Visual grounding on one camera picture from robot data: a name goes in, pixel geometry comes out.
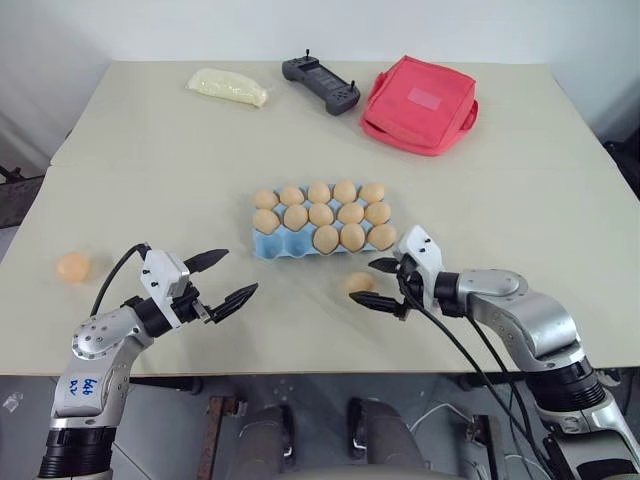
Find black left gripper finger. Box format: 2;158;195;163
208;282;260;324
182;248;231;276

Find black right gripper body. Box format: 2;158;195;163
394;253;429;322

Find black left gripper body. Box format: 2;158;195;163
171;282;212;327

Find blue egg carton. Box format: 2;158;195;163
251;187;399;262

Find rusty brown metal bar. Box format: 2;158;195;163
466;413;504;480
206;394;250;480

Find white label with blue writing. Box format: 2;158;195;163
66;371;105;410

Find dark rounded shape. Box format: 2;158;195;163
346;396;427;480
233;403;297;480

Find red fabric bag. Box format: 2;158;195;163
359;54;482;158

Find clear bag of white rice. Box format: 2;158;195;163
186;68;272;109

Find dark grey handheld controller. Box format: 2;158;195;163
281;48;363;117

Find black metal stand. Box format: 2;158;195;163
0;162;49;229

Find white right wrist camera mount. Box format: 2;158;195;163
392;225;447;307

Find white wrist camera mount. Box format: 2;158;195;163
139;249;192;330
392;225;447;307

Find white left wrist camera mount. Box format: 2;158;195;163
139;249;192;330

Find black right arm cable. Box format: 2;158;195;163
397;269;566;480
462;299;551;480

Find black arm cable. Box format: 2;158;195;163
91;242;153;317
462;299;551;480
397;269;566;480

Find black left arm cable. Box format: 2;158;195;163
91;242;153;317

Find white floor cable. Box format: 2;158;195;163
408;401;474;432

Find black object at wall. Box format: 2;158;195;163
601;138;640;204

